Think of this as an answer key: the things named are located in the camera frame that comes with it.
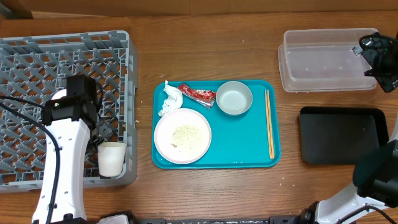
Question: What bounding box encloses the left wooden chopstick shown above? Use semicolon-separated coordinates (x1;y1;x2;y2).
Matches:
264;90;273;159

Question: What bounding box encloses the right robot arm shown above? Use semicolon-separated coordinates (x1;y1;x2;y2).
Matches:
289;32;397;224

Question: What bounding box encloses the large white plate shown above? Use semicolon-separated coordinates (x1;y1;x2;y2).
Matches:
154;108;212;164

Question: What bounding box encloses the crumpled white napkin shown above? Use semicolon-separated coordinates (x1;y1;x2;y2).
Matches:
158;80;183;117

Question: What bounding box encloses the grey plastic dish rack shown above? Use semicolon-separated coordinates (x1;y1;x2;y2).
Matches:
1;30;138;193

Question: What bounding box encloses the white paper cup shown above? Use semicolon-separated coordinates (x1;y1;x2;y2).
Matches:
98;142;127;177

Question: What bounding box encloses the grey metal bowl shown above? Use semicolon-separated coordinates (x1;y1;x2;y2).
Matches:
216;81;252;116

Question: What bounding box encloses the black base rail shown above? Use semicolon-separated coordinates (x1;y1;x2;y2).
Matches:
129;215;300;224

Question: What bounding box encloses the right wooden chopstick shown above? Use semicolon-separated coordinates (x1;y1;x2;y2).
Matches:
266;90;275;159

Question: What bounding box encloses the wooden chopstick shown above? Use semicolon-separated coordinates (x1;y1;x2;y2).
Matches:
264;90;273;159
266;90;275;159

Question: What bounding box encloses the small white plate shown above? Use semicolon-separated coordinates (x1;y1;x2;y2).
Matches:
51;89;67;100

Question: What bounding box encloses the teal plastic serving tray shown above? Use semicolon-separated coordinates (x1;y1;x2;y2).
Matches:
151;80;281;169

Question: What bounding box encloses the black plastic tray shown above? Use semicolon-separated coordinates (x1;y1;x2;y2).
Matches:
298;106;389;165

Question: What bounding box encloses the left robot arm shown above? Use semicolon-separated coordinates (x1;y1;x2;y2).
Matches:
32;75;137;223

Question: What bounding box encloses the clear plastic storage bin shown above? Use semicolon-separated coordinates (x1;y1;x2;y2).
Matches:
278;28;393;93

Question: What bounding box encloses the red snack wrapper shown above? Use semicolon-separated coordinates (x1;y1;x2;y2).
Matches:
178;83;216;109

